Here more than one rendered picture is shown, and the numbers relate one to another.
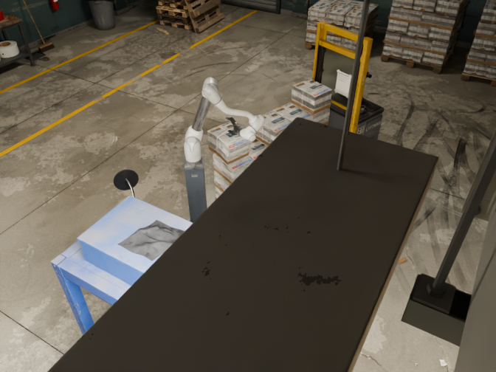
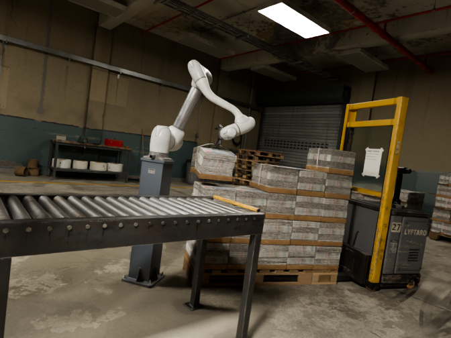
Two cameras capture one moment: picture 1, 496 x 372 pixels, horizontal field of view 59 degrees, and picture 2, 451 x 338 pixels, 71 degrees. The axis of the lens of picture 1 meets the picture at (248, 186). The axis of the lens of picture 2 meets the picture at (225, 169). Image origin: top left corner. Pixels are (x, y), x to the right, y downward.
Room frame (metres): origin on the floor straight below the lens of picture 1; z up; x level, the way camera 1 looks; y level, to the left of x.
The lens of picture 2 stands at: (1.30, -0.82, 1.13)
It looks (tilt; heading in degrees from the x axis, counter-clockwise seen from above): 3 degrees down; 19
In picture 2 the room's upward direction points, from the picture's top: 8 degrees clockwise
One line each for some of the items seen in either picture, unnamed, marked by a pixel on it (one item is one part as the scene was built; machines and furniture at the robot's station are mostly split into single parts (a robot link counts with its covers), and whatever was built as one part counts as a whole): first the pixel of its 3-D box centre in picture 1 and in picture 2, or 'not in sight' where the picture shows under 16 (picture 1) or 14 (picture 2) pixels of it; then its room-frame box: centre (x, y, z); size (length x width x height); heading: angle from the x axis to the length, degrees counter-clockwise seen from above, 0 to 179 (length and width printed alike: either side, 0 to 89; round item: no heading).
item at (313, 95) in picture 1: (307, 134); (321, 213); (4.60, -0.74, 0.65); 0.39 x 0.30 x 1.29; 39
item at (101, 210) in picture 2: not in sight; (98, 210); (2.52, 0.21, 0.77); 0.47 x 0.05 x 0.05; 59
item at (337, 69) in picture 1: (338, 77); (367, 157); (4.88, -1.10, 1.28); 0.57 x 0.01 x 0.65; 39
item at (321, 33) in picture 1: (315, 91); (340, 181); (5.13, -0.88, 0.97); 0.09 x 0.09 x 1.75; 39
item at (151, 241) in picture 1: (153, 236); not in sight; (1.75, 0.54, 1.78); 0.32 x 0.28 x 0.05; 59
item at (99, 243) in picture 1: (144, 243); not in sight; (1.81, 0.63, 1.65); 0.60 x 0.45 x 0.20; 59
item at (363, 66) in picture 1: (354, 111); (386, 190); (4.61, -1.29, 0.97); 0.09 x 0.09 x 1.75; 39
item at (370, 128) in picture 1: (347, 129); (380, 240); (5.10, -1.37, 0.40); 0.69 x 0.55 x 0.80; 39
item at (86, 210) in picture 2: not in sight; (84, 210); (2.46, 0.25, 0.77); 0.47 x 0.05 x 0.05; 59
